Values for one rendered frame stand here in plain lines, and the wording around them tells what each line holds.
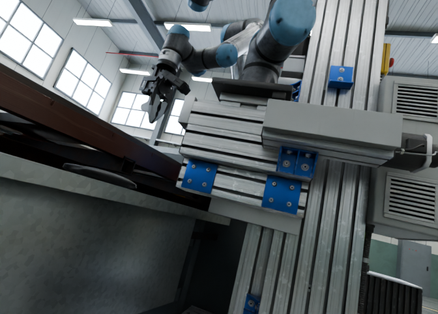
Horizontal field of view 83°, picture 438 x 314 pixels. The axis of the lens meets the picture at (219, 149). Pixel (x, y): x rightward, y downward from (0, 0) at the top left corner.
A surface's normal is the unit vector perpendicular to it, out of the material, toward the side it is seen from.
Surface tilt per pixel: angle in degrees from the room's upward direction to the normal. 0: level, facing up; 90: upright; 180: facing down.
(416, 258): 90
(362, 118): 90
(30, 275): 90
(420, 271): 90
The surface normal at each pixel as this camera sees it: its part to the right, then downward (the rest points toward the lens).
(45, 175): 0.88, 0.11
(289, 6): 0.18, -0.07
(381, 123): -0.21, -0.31
